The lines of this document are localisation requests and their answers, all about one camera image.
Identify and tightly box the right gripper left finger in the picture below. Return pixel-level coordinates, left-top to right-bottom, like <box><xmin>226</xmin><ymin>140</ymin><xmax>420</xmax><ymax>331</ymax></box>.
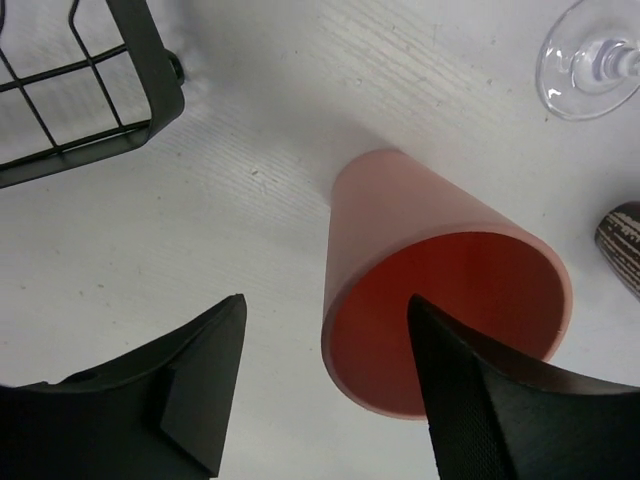
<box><xmin>1</xmin><ymin>294</ymin><xmax>246</xmax><ymax>479</ymax></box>

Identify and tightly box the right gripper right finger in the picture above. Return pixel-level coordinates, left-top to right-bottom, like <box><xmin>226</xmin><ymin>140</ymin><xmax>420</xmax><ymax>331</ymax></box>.
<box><xmin>407</xmin><ymin>295</ymin><xmax>639</xmax><ymax>479</ymax></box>

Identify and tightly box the pink plastic cup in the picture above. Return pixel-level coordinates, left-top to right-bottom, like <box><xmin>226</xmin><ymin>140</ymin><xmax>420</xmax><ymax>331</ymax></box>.
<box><xmin>321</xmin><ymin>150</ymin><xmax>573</xmax><ymax>420</ymax></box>

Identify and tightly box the clear champagne flute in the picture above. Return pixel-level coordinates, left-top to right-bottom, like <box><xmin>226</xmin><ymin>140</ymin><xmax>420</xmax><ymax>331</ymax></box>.
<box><xmin>535</xmin><ymin>0</ymin><xmax>639</xmax><ymax>121</ymax></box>

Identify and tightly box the black wire dish rack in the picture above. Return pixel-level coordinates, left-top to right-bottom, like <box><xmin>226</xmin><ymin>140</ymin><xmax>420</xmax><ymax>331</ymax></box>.
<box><xmin>1</xmin><ymin>1</ymin><xmax>185</xmax><ymax>188</ymax></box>

